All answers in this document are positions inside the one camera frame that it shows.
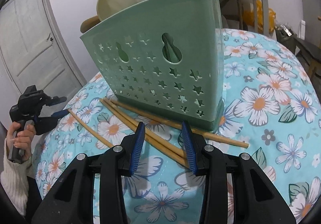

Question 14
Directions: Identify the wooden chopstick two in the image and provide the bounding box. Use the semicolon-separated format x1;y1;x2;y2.
105;99;249;149

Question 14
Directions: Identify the wooden chair right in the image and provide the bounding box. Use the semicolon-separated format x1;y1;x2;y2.
294;36;320;79

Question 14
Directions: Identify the person left hand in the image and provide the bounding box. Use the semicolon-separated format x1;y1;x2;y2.
5;122;36;162

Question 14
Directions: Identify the yellow plastic bag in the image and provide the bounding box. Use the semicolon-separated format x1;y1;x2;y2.
242;0;276;34

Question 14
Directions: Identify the wooden chopstick three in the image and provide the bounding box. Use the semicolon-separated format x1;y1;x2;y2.
100;97;189;167

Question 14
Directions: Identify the floral blue tablecloth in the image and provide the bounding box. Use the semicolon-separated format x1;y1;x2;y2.
33;29;320;223

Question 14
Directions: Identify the green plastic utensil holder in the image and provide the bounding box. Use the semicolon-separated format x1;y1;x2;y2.
81;0;224;131

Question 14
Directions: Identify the white door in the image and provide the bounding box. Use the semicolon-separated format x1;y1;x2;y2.
1;0;85;100

